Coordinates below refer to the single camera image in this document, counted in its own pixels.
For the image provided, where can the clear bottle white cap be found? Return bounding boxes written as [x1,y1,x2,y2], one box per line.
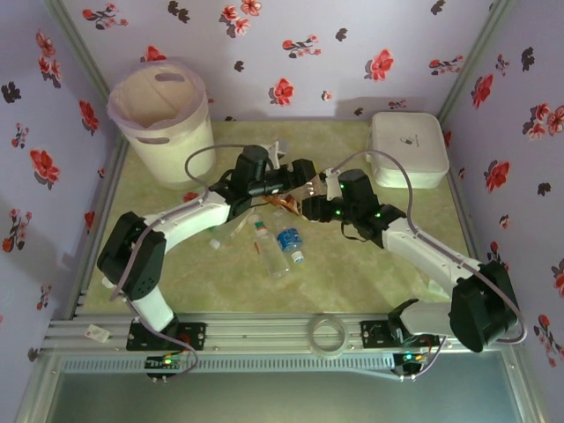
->
[209,206,262,249]

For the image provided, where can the clear bottle blue label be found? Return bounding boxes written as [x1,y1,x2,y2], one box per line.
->
[276,226,306,265]

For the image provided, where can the clear bottle red green label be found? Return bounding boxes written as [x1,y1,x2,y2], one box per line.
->
[249,219,291,279]

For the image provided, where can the white plastic bin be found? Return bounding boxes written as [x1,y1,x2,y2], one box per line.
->
[107,56,217,191]

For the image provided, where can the translucent bin liner bag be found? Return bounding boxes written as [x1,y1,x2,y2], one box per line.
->
[107,56,208,133]

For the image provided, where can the white lidded storage box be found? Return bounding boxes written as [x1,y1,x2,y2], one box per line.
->
[363,111,450,189]

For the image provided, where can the clear tape roll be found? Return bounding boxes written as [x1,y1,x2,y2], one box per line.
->
[308,313,347,354]

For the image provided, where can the small circuit board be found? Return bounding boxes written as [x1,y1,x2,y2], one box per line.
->
[393,350,429,367]
[145,352,189,370]

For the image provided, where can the white paper tag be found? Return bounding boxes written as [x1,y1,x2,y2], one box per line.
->
[85,324,111,344]

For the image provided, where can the lilac right arm cable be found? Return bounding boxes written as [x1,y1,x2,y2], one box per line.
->
[325,149,529,382]

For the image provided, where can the lilac arm cable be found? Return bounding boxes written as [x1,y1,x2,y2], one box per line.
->
[109,144,242,378]
[325,149,529,382]

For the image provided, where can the lilac left arm cable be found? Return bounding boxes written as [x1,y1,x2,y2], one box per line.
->
[109,144,242,378]

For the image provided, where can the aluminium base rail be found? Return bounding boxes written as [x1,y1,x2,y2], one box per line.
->
[43,311,521,353]

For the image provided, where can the grey slotted cable duct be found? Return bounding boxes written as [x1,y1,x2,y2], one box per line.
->
[61,354,397,375]

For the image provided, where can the aluminium frame post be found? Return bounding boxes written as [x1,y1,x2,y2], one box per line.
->
[437,0,517,131]
[43,0,114,100]

